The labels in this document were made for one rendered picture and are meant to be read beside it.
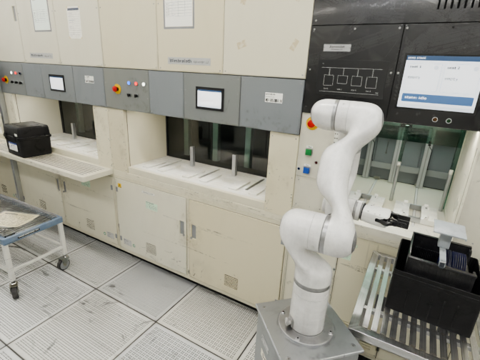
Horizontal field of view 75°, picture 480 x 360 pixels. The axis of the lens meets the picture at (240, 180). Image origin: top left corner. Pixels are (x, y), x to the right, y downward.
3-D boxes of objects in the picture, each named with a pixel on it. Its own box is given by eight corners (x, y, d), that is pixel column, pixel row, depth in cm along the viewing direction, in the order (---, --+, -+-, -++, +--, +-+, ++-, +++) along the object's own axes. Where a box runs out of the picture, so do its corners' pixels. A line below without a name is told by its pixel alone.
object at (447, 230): (401, 274, 139) (418, 209, 129) (456, 291, 129) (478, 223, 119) (395, 306, 119) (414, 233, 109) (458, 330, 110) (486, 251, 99)
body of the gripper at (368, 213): (361, 214, 135) (389, 221, 130) (356, 223, 127) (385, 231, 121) (364, 198, 133) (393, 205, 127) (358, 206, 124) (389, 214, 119)
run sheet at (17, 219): (-23, 224, 225) (-23, 222, 224) (5, 210, 246) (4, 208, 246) (17, 229, 221) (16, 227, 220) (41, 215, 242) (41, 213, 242)
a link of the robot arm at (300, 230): (326, 297, 96) (338, 228, 88) (270, 278, 104) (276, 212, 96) (334, 276, 106) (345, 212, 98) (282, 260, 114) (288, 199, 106)
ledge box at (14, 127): (4, 153, 276) (-2, 123, 267) (38, 147, 298) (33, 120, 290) (21, 159, 261) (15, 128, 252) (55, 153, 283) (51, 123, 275)
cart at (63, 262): (-55, 260, 258) (-72, 206, 242) (13, 233, 302) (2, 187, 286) (15, 302, 217) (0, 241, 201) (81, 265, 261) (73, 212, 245)
